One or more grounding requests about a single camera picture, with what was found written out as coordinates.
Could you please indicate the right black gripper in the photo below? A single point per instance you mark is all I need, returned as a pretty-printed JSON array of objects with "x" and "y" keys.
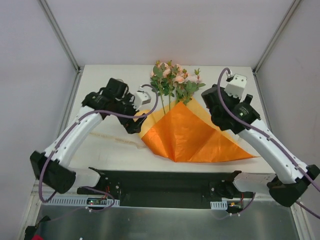
[{"x": 217, "y": 117}]

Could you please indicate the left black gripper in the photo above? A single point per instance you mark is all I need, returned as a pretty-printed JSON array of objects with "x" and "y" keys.
[{"x": 133, "y": 122}]

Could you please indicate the pink rose stem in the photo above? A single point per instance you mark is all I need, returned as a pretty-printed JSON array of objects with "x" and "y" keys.
[
  {"x": 158, "y": 79},
  {"x": 180, "y": 84},
  {"x": 192, "y": 83},
  {"x": 168, "y": 75}
]

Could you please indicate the cream fabric ribbon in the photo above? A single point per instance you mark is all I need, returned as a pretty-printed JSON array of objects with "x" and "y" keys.
[{"x": 118, "y": 140}]

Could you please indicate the orange wrapping paper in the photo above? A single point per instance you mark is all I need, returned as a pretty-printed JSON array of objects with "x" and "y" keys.
[{"x": 184, "y": 133}]

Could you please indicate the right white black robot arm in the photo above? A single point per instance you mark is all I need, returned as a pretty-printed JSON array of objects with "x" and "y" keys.
[{"x": 291, "y": 176}]

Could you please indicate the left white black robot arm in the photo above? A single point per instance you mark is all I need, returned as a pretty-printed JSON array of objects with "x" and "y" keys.
[{"x": 52, "y": 166}]

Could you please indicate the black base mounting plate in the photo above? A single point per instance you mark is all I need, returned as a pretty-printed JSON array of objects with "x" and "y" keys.
[{"x": 165, "y": 189}]

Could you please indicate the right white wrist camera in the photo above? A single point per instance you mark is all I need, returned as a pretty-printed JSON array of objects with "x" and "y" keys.
[{"x": 236, "y": 84}]

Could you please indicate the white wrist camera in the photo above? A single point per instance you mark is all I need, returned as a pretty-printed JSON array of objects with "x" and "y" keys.
[
  {"x": 141, "y": 98},
  {"x": 236, "y": 84}
]

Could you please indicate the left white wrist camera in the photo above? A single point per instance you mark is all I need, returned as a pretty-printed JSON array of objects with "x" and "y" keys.
[{"x": 141, "y": 98}]

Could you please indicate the right white cable duct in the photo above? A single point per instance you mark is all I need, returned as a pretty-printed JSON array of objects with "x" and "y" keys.
[{"x": 219, "y": 205}]

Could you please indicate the white cable duct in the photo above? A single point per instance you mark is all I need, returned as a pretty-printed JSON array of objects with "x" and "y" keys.
[
  {"x": 219, "y": 205},
  {"x": 75, "y": 201}
]

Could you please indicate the left white cable duct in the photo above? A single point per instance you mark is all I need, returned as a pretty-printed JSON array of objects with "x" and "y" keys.
[{"x": 75, "y": 201}]

